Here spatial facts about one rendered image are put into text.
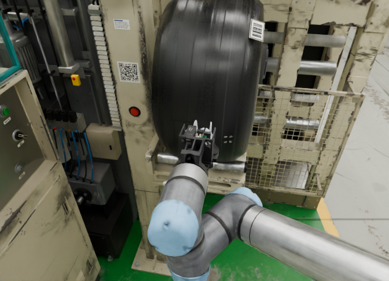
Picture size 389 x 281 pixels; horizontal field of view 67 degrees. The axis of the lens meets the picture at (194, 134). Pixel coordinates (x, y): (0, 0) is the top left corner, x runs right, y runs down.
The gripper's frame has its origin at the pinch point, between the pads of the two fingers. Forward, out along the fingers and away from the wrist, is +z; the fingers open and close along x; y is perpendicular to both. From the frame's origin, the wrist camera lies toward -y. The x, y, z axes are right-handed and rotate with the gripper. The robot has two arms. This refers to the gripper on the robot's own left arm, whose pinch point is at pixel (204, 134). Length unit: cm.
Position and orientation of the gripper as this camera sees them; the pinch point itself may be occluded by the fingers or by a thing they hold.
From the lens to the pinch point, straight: 74.8
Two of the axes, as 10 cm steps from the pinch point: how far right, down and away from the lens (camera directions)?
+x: -9.8, -1.2, 1.4
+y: 0.3, -8.5, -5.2
